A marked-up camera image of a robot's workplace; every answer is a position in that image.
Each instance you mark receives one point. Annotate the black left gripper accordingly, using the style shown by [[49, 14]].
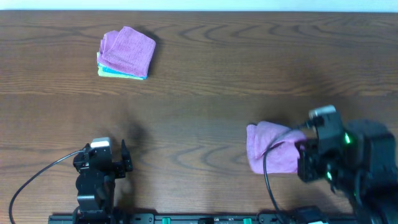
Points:
[[124, 165]]

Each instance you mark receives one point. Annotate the folded purple cloth on stack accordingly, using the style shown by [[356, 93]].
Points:
[[126, 44]]

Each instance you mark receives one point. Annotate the purple microfiber cloth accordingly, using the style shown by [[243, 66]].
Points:
[[280, 140]]

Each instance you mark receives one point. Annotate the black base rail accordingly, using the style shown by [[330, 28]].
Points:
[[310, 215]]

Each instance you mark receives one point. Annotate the folded yellow-green cloth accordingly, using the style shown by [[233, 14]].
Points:
[[124, 65]]

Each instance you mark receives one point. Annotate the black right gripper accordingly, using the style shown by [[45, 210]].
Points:
[[306, 157]]

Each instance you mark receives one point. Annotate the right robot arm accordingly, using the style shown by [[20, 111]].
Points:
[[357, 158]]

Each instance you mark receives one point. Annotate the folded blue cloth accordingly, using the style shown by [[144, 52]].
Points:
[[104, 71]]

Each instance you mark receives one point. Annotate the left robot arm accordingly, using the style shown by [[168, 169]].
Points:
[[96, 182]]

